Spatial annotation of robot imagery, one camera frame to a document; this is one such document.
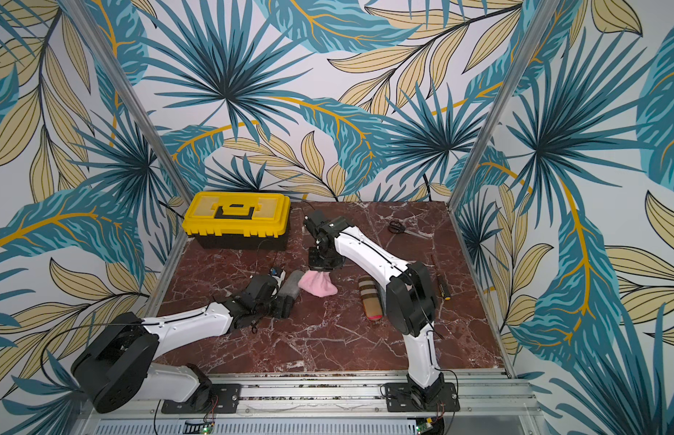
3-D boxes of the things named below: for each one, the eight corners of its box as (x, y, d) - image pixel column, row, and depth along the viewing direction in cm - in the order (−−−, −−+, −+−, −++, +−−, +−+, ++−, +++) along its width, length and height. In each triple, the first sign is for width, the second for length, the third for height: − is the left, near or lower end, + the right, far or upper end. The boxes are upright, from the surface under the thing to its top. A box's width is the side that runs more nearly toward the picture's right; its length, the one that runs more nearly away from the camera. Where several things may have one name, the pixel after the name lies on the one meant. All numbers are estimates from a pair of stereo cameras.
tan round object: (366, 321, 90) (367, 317, 87) (357, 281, 99) (357, 276, 96) (383, 318, 91) (385, 314, 88) (372, 278, 100) (373, 273, 97)
